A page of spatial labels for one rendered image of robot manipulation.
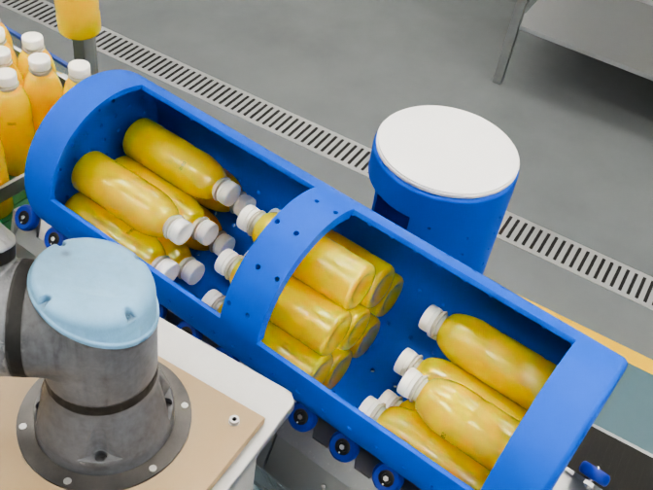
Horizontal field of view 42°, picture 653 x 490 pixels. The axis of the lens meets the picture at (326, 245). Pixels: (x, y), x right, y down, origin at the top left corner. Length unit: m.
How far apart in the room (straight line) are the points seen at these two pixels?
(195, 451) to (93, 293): 0.25
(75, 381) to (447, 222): 0.89
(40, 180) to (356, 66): 2.60
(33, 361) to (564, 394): 0.58
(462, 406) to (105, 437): 0.43
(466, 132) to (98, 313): 1.04
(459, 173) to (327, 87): 2.09
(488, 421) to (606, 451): 1.35
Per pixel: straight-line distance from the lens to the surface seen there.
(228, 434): 0.98
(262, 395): 1.02
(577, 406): 1.01
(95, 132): 1.41
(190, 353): 1.06
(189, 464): 0.96
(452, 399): 1.08
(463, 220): 1.57
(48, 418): 0.94
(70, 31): 1.49
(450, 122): 1.70
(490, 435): 1.07
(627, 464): 2.41
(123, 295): 0.81
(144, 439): 0.93
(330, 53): 3.85
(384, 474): 1.20
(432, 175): 1.55
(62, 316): 0.79
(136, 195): 1.28
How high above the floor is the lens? 1.98
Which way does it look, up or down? 44 degrees down
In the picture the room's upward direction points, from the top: 10 degrees clockwise
